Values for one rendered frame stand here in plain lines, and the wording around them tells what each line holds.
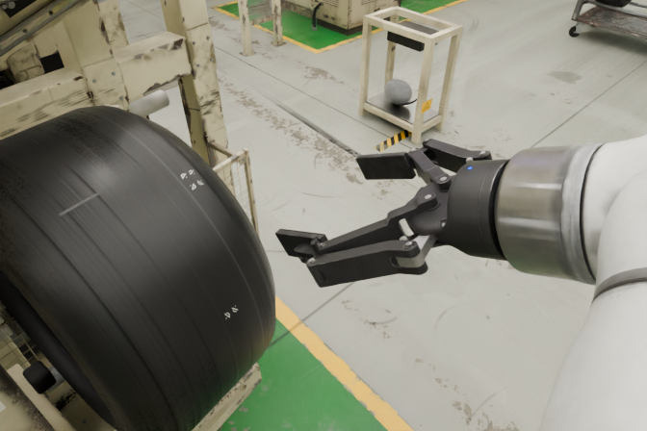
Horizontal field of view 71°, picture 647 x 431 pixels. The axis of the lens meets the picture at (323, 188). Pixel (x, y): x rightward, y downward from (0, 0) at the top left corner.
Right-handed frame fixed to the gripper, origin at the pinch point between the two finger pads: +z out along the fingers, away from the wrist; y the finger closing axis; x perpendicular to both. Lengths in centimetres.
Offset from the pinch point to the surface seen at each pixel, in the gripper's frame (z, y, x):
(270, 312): 28.3, -2.3, -22.4
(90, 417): 76, -34, -38
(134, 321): 23.9, -19.5, -5.5
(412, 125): 177, 220, -97
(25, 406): 47, -36, -14
